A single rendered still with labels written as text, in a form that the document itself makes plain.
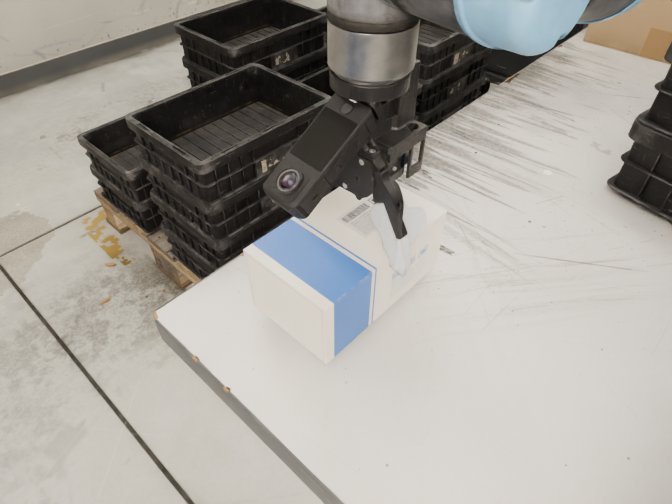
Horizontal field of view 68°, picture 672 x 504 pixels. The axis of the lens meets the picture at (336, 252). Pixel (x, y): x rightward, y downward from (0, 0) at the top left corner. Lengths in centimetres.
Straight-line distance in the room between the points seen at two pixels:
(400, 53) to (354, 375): 33
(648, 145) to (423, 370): 45
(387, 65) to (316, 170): 10
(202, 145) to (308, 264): 85
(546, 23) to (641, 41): 105
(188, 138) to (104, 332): 62
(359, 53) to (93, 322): 135
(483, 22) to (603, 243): 50
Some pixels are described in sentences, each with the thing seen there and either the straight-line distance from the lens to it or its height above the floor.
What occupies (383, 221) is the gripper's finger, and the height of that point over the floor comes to 85.
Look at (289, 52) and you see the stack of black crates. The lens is 170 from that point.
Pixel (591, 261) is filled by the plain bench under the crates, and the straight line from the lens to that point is 74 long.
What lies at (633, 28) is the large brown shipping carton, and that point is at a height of 75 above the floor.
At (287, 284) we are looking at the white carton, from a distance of 49.
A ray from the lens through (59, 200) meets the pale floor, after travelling 214.
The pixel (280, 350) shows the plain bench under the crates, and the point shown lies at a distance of 57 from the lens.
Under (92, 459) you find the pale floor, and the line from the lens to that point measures 139.
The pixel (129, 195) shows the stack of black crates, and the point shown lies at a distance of 158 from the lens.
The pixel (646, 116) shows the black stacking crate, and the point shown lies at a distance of 82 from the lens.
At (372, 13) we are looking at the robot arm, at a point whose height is 104.
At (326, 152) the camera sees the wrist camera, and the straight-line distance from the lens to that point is 43.
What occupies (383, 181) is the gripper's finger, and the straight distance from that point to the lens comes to 46.
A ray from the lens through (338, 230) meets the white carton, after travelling 54.
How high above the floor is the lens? 117
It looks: 45 degrees down
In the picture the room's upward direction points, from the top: straight up
